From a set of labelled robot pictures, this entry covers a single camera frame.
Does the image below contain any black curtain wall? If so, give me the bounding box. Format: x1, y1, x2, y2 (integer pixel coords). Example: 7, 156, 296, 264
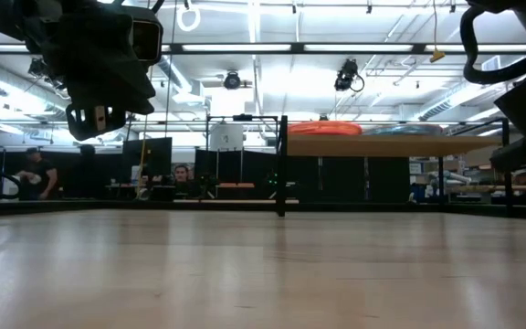
194, 148, 411, 205

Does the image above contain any silver air duct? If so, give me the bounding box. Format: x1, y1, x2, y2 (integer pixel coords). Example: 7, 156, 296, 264
417, 53, 526, 122

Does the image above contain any white hanging ring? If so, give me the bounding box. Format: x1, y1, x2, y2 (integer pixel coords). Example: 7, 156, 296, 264
175, 0, 202, 33

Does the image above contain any person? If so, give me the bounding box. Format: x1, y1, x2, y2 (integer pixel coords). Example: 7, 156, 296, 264
16, 146, 58, 201
171, 164, 200, 198

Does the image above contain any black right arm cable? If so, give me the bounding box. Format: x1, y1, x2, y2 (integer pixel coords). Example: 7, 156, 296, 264
459, 4, 526, 86

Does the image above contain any yellow hanging connector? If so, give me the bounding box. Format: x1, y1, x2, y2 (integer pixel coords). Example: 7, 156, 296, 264
429, 0, 447, 64

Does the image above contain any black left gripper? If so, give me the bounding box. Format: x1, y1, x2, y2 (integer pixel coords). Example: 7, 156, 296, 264
24, 0, 157, 143

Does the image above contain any thin black background frame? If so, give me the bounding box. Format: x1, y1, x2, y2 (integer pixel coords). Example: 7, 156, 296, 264
205, 113, 280, 202

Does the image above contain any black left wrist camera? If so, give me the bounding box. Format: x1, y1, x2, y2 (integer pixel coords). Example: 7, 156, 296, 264
128, 5, 164, 66

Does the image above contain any black overhead beam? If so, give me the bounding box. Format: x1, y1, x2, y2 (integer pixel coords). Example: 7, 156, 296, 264
143, 42, 526, 56

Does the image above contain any black aluminium table frame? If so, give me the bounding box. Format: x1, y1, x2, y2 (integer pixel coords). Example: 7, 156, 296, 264
0, 198, 526, 221

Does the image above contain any black ceiling lamp with cable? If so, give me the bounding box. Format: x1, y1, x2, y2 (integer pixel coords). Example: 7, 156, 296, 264
333, 58, 366, 93

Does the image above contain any wooden shelf with black supports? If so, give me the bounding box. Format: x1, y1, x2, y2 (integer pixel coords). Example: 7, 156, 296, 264
275, 114, 515, 218

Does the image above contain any black partition panel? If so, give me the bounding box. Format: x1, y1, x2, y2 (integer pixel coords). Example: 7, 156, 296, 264
122, 136, 174, 202

